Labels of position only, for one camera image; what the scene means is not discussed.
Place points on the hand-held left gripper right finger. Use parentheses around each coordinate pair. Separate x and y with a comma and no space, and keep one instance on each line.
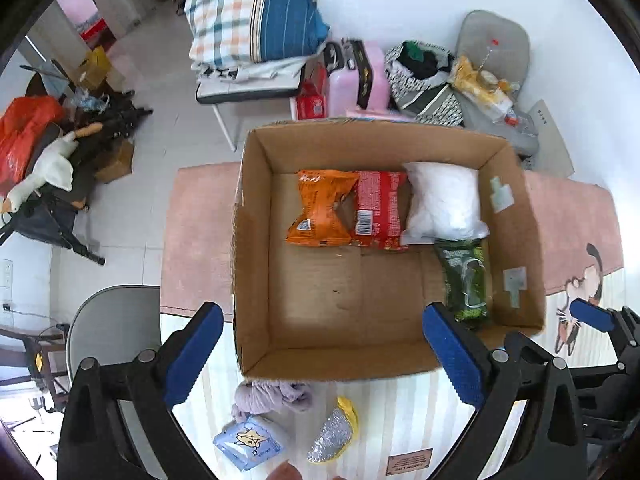
(452,355)

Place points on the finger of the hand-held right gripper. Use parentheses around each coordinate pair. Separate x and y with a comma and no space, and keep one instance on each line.
(590,314)

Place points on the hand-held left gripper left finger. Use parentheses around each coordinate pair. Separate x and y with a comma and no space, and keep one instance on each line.
(195,355)

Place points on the lavender knitted cloth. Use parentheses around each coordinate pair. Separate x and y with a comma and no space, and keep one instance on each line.
(272,395)

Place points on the blue tissue packet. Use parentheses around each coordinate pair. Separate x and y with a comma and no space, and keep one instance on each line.
(247,440)

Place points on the brown cardboard box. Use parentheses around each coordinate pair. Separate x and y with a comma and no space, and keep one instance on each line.
(350,280)

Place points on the silver yellow packet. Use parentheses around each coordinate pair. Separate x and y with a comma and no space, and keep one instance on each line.
(332,435)

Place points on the green wet wipes pack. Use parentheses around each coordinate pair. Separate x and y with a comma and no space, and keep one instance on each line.
(465,280)

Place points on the grey round chair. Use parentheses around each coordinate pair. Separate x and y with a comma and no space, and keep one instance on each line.
(112,325)

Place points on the small brown label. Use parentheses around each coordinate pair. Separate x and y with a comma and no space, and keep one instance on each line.
(410,461)

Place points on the white plastic bag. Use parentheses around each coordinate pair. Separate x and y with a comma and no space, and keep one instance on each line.
(442,200)

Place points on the red snack packet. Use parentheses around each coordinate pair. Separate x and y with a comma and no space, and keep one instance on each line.
(380,200)

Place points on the white flat board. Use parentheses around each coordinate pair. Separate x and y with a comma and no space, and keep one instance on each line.
(552,140)

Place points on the orange snack packet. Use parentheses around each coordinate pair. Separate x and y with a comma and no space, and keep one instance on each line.
(317,200)

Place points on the black folding stand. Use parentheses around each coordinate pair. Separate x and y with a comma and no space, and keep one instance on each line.
(45,225)

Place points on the small cardboard box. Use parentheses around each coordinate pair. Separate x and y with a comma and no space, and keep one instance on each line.
(116,160)

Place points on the white goose plush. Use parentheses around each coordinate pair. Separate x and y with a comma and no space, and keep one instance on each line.
(50,167)

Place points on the black tripod bundle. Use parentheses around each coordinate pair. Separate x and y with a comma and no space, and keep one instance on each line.
(112,120)

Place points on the yellow plastic bag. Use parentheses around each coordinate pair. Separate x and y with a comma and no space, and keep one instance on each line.
(475,82)

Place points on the black white patterned bag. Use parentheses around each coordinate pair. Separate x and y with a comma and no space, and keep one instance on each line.
(425,92)

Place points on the white folding bed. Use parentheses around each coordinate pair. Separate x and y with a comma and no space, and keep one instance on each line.
(245,82)

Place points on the red package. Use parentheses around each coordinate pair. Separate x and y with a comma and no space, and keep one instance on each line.
(311,102)

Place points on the pink suitcase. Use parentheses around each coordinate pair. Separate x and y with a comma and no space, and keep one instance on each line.
(350,87)

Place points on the orange plastic bag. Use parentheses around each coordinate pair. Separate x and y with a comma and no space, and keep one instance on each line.
(22,125)

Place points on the grey cushioned chair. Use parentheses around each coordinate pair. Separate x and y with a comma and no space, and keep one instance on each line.
(500,35)

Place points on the yellow box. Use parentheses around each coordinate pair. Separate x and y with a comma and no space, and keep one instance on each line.
(95,67)

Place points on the plaid pillow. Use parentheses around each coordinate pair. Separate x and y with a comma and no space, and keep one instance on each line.
(225,10)

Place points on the blue striped pillow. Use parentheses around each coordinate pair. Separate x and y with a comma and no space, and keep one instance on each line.
(287,10)

